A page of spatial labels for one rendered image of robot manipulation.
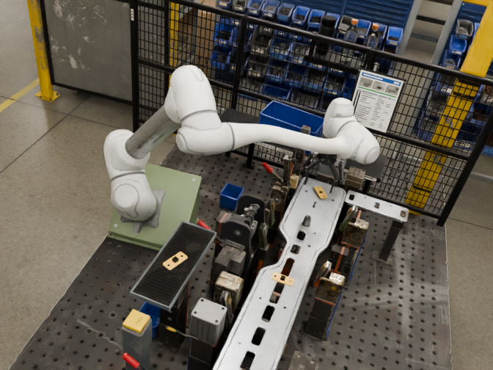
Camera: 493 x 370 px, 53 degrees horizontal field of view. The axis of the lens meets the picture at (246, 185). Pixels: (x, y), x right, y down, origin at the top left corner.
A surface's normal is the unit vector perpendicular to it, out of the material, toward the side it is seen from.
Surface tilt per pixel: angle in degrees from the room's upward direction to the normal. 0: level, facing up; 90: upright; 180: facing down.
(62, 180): 0
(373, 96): 90
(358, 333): 0
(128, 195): 48
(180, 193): 42
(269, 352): 0
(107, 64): 93
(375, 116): 90
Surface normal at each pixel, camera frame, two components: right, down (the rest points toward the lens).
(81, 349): 0.12, -0.77
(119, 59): -0.22, 0.63
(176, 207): -0.07, -0.18
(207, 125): 0.37, -0.11
